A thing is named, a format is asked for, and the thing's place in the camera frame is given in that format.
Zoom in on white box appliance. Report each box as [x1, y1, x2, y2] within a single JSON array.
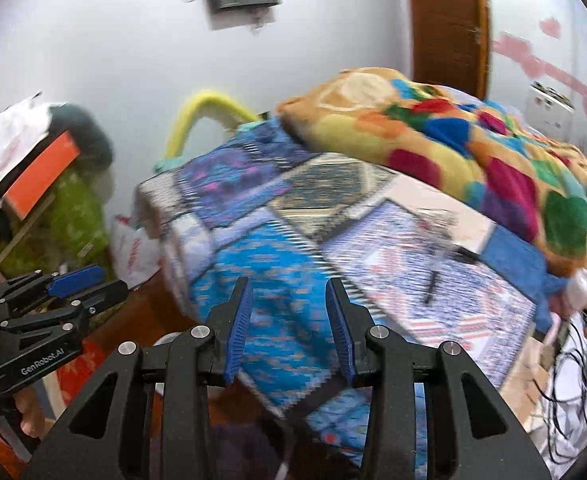
[[528, 81, 575, 132]]

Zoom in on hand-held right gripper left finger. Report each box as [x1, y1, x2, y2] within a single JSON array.
[[21, 276, 254, 480]]

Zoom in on person's left hand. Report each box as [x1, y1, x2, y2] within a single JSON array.
[[11, 387, 54, 442]]

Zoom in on white bag with red print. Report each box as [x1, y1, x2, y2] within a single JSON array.
[[110, 214, 163, 292]]

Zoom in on white plastic waste bin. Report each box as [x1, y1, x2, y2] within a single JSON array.
[[148, 332, 184, 356]]

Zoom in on colourful heart blanket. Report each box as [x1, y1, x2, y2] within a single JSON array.
[[276, 67, 587, 281]]

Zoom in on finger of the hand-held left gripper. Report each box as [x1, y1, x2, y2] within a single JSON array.
[[0, 265, 106, 313], [1, 279, 129, 343]]

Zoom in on green bag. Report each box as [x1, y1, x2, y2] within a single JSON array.
[[0, 167, 110, 283]]

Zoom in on yellow foam bed rail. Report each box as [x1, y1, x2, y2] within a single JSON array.
[[165, 91, 260, 162]]

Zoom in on orange box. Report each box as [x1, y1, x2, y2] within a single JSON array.
[[4, 130, 82, 222]]

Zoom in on white pump bottle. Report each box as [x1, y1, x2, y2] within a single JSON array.
[[563, 266, 587, 307]]

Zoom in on thin wire tangle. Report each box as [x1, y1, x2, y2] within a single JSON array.
[[416, 210, 459, 241]]

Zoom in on person's left leg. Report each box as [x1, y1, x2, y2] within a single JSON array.
[[208, 422, 294, 480]]

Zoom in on dark grey cushion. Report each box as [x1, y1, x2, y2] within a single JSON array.
[[48, 104, 115, 171]]

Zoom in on wardrobe with heart stickers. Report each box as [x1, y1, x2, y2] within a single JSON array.
[[487, 0, 587, 153]]

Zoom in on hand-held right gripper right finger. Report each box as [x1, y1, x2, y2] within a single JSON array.
[[325, 277, 554, 480]]

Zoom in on tangle of charger cables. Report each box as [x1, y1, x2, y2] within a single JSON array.
[[538, 305, 587, 463]]

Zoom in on brown wooden door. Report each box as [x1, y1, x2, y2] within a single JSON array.
[[406, 0, 490, 100]]

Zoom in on blue patchwork bed sheet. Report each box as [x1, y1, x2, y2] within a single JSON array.
[[136, 120, 551, 466]]

